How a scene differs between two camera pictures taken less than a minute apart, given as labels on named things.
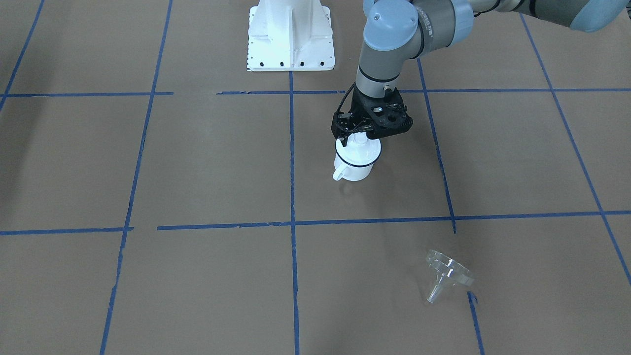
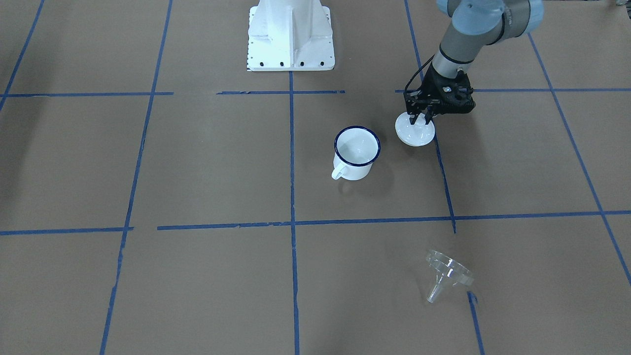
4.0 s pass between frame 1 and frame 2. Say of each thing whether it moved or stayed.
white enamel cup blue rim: stayed
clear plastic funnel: stayed
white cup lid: moved
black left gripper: moved
